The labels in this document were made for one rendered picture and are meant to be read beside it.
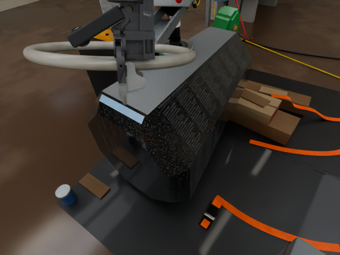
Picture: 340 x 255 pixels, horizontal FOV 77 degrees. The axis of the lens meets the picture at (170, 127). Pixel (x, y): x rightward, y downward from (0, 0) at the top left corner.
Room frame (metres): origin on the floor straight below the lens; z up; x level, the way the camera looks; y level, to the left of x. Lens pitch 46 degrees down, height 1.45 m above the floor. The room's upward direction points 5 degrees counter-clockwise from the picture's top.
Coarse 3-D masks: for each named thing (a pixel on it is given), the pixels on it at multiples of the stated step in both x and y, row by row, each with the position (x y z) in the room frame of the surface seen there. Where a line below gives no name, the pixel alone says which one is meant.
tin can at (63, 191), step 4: (64, 184) 0.81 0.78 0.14; (60, 188) 0.78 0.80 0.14; (64, 188) 0.78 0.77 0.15; (68, 188) 0.77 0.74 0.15; (56, 192) 0.75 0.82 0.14; (60, 192) 0.75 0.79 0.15; (64, 192) 0.74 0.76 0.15; (68, 192) 0.74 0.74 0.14; (72, 192) 0.77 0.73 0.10; (60, 196) 0.72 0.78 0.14; (64, 196) 0.72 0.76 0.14; (68, 196) 0.73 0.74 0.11; (72, 196) 0.75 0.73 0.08; (76, 196) 0.77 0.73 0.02; (64, 200) 0.71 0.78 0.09; (68, 200) 0.72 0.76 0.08; (72, 200) 0.73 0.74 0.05; (68, 204) 0.71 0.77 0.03
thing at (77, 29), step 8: (112, 8) 0.43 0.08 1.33; (104, 16) 0.43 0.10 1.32; (112, 16) 0.43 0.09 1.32; (120, 16) 0.43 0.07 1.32; (88, 24) 0.42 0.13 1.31; (96, 24) 0.42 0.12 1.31; (104, 24) 0.42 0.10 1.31; (112, 24) 0.42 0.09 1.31; (72, 32) 0.41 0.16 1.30; (80, 32) 0.41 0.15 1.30; (88, 32) 0.41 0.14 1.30; (96, 32) 0.42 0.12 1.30; (72, 40) 0.40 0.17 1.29; (80, 40) 0.41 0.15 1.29; (88, 40) 0.42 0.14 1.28
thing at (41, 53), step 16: (32, 48) 0.55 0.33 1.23; (48, 48) 0.66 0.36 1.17; (64, 48) 0.73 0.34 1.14; (80, 48) 0.78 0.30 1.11; (96, 48) 0.82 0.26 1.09; (112, 48) 0.84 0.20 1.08; (160, 48) 0.79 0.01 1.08; (176, 48) 0.73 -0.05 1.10; (48, 64) 0.44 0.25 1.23; (64, 64) 0.42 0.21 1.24; (80, 64) 0.41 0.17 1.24; (96, 64) 0.41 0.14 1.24; (112, 64) 0.41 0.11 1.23; (144, 64) 0.42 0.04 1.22; (160, 64) 0.44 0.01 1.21; (176, 64) 0.47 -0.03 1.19
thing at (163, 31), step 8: (160, 8) 1.21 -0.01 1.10; (184, 8) 1.24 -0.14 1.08; (160, 16) 1.20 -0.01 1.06; (176, 16) 1.08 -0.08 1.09; (160, 24) 1.10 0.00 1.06; (168, 24) 0.97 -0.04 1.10; (176, 24) 1.07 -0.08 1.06; (160, 32) 1.00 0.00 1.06; (168, 32) 0.95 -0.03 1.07; (160, 40) 0.84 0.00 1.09
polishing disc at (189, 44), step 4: (168, 40) 1.34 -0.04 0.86; (184, 40) 1.32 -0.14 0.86; (188, 40) 1.31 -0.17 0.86; (164, 44) 1.30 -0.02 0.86; (168, 44) 1.29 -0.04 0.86; (184, 44) 1.27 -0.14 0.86; (188, 44) 1.27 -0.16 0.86; (192, 44) 1.26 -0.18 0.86; (192, 48) 1.22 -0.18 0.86; (160, 52) 1.21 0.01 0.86
